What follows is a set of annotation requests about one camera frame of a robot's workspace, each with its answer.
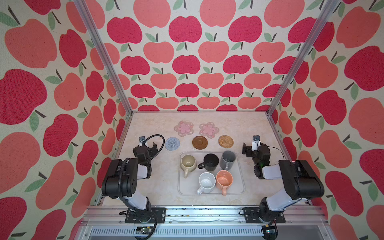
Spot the grey round coaster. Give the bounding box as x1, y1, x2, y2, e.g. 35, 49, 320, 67
165, 137, 180, 151

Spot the woven rattan round coaster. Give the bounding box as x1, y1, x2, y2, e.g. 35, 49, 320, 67
218, 135, 234, 149

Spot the pink flower coaster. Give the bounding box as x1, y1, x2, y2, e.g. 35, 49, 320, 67
174, 121, 194, 137
199, 122, 220, 139

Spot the brown wooden round coaster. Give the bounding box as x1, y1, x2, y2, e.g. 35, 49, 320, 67
192, 136, 208, 150

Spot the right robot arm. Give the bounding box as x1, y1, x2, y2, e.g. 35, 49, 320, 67
242, 142, 325, 223

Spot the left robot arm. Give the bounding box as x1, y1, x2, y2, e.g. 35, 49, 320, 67
102, 144, 159, 212

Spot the grey mug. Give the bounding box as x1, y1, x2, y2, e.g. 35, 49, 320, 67
220, 151, 237, 171

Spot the peach pink mug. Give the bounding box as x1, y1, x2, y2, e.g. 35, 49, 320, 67
216, 170, 234, 196

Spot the beige mug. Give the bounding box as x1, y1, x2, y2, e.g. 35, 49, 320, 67
180, 155, 197, 178

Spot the black mug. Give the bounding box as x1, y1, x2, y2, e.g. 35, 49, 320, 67
198, 154, 219, 172

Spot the white mug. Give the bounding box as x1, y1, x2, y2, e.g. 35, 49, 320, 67
197, 172, 216, 195

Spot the clear plastic tray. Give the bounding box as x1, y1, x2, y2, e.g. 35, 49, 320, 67
178, 152, 245, 196

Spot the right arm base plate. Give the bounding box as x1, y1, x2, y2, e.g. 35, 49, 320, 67
239, 207, 286, 224

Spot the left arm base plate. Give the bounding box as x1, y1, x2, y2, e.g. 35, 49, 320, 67
125, 208, 166, 224

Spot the aluminium front rail frame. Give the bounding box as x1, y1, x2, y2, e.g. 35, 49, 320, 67
73, 205, 336, 240

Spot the left aluminium corner post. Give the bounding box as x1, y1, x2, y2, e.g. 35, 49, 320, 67
74, 0, 133, 117

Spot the aluminium corner post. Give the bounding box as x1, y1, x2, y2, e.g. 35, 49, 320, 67
74, 0, 133, 117
266, 0, 341, 117

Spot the right aluminium corner post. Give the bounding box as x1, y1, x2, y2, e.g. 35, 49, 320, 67
266, 0, 341, 117

